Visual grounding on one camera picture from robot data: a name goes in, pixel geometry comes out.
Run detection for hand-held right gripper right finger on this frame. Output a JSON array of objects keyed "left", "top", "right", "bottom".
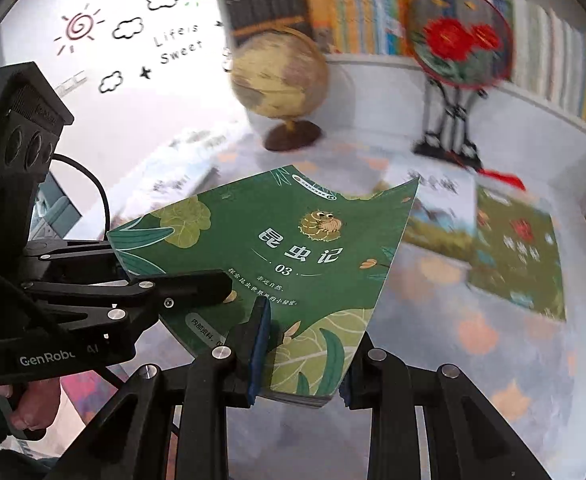
[{"left": 340, "top": 332, "right": 551, "bottom": 480}]

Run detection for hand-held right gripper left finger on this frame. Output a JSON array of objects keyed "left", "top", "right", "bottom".
[{"left": 48, "top": 296, "right": 272, "bottom": 480}]

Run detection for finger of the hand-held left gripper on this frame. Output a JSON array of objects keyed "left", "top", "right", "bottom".
[
  {"left": 22, "top": 269, "right": 234, "bottom": 334},
  {"left": 23, "top": 239, "right": 124, "bottom": 282}
]

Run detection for green insect cover book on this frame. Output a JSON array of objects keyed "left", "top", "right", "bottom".
[{"left": 107, "top": 164, "right": 420, "bottom": 408}]

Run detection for stack of paperbacks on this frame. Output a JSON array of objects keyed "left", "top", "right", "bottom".
[{"left": 135, "top": 127, "right": 221, "bottom": 206}]

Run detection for person's left hand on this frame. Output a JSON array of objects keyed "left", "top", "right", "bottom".
[{"left": 0, "top": 375, "right": 64, "bottom": 433}]

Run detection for red floral cloth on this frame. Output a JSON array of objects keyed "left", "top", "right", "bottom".
[{"left": 60, "top": 370, "right": 124, "bottom": 411}]

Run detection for white and meadow cover book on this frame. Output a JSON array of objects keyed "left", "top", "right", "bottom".
[{"left": 403, "top": 172, "right": 478, "bottom": 261}]

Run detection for green book with red flower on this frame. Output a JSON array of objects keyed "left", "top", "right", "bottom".
[{"left": 467, "top": 184, "right": 568, "bottom": 323}]

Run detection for yellow globe on wooden base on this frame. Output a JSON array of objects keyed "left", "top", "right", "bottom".
[{"left": 228, "top": 27, "right": 331, "bottom": 153}]

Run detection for red tassel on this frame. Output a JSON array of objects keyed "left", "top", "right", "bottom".
[{"left": 478, "top": 167, "right": 528, "bottom": 192}]

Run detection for row of black hardcover volumes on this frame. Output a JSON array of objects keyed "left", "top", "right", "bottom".
[{"left": 224, "top": 0, "right": 314, "bottom": 46}]

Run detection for row of orange yellow spines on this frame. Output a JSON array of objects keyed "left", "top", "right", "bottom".
[{"left": 303, "top": 0, "right": 416, "bottom": 56}]

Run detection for white bookshelf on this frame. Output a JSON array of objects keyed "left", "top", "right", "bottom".
[{"left": 208, "top": 0, "right": 586, "bottom": 161}]

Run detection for red flower fan ornament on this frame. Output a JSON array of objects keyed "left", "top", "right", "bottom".
[{"left": 407, "top": 0, "right": 516, "bottom": 171}]

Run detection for row of pale spines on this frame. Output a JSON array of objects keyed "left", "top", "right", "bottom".
[{"left": 448, "top": 0, "right": 586, "bottom": 136}]

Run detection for white light switch panel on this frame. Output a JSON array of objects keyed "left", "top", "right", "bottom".
[{"left": 55, "top": 74, "right": 88, "bottom": 95}]

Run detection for red sun wall decal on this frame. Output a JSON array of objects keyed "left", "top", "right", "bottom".
[{"left": 54, "top": 2, "right": 106, "bottom": 56}]

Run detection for black lettering wall decal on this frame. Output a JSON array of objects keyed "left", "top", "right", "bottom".
[{"left": 153, "top": 22, "right": 204, "bottom": 66}]

